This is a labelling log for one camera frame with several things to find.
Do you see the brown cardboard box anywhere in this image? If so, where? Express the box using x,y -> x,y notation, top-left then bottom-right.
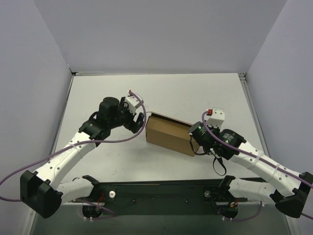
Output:
145,112 -> 199,157

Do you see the aluminium front frame rail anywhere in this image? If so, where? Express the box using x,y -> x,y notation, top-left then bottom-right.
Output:
29,198 -> 265,209

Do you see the purple cable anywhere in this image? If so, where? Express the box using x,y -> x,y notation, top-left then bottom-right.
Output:
201,111 -> 313,222
0,92 -> 147,203

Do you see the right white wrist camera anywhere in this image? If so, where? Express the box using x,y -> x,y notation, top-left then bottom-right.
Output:
206,107 -> 225,129

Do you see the right aluminium side rail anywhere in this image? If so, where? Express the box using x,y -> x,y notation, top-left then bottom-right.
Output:
238,73 -> 270,157

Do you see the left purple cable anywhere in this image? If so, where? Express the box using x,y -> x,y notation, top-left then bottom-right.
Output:
0,92 -> 147,203

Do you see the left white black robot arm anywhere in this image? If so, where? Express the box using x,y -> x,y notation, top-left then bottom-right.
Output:
20,93 -> 147,218

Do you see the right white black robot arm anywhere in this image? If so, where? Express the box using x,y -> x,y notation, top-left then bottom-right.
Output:
188,121 -> 313,218

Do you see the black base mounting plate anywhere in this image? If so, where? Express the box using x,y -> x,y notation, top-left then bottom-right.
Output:
72,180 -> 247,216

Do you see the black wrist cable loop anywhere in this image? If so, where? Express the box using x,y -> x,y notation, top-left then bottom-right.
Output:
212,156 -> 227,176

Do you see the left aluminium side rail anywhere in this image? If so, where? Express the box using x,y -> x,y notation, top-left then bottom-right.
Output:
49,73 -> 76,156

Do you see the aluminium side rail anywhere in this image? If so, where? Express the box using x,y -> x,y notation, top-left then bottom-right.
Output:
238,73 -> 270,157
49,73 -> 76,156

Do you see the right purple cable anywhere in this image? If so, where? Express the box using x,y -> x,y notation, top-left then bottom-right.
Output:
201,111 -> 313,222

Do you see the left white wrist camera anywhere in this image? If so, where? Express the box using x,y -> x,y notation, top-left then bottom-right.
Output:
124,90 -> 144,115

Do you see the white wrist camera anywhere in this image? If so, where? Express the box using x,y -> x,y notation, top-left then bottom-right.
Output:
206,107 -> 225,129
124,90 -> 144,115

